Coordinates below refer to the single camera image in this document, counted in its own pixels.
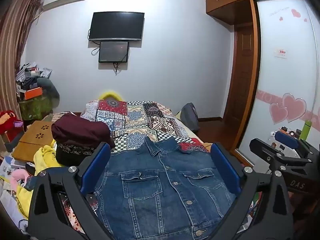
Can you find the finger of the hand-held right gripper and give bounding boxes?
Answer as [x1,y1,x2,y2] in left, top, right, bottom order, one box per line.
[275,131,320,159]
[249,138,310,173]

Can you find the red plush toy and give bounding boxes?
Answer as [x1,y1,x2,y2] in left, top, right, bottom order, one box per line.
[0,110,24,134]

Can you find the brown striped curtain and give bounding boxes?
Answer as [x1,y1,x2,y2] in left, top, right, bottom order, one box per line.
[0,0,44,123]

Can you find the blue denim jacket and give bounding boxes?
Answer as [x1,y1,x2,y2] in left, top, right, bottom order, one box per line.
[94,136,237,240]

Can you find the black patterned folded cloth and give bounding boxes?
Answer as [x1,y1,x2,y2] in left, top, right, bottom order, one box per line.
[55,142,99,167]

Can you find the small black wall monitor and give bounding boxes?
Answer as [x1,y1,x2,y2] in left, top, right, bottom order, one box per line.
[98,41,130,63]

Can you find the wooden lap table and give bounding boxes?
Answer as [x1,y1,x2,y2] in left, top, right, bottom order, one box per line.
[12,120,57,163]

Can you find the green bottle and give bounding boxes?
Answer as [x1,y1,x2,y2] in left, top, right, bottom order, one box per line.
[300,120,312,140]

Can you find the pile of household clutter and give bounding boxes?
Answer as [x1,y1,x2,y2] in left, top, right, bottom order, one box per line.
[15,61,60,100]

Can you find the grey backpack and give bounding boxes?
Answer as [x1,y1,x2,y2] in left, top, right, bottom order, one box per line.
[180,102,200,132]

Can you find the green patterned cloth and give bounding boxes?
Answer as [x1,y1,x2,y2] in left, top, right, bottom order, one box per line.
[19,95,54,120]

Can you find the brown wooden door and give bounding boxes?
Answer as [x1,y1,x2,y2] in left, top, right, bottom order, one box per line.
[222,22,255,123]

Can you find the white heart-print wardrobe door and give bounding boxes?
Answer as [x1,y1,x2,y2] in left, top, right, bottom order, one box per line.
[236,0,320,165]

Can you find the pink cloth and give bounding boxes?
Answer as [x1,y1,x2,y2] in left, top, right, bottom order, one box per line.
[9,169,29,189]

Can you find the dark floral bed sheet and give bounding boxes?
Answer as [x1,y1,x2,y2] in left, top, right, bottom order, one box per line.
[59,192,100,234]

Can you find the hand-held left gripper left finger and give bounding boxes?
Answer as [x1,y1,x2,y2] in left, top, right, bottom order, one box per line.
[26,142,118,240]

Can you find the orange box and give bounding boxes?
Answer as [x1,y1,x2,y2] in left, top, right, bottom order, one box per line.
[24,87,43,100]

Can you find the patchwork patterned blanket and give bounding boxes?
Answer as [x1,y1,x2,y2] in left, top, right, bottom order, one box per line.
[80,99,210,154]

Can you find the maroon folded cloth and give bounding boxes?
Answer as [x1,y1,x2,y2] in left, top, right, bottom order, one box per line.
[51,113,116,148]

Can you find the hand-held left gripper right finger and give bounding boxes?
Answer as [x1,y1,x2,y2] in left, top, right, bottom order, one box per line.
[207,142,294,240]

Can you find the yellow cloth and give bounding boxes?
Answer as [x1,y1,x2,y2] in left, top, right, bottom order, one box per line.
[16,144,65,219]

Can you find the black wall television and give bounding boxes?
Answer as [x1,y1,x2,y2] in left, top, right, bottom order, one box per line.
[89,12,145,42]

